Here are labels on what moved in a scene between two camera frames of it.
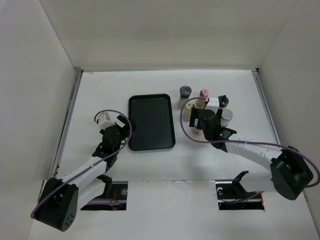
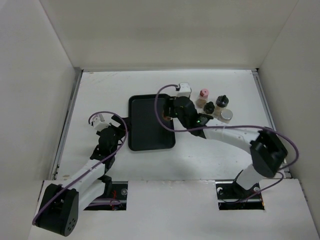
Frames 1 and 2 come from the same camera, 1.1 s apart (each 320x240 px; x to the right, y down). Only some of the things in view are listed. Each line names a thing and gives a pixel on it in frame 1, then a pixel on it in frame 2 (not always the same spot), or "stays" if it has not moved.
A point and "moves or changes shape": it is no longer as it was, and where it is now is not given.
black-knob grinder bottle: x=223 y=101 stays
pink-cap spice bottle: x=204 y=93 stays
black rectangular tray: x=154 y=116 stays
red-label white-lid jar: x=197 y=131 moves or changes shape
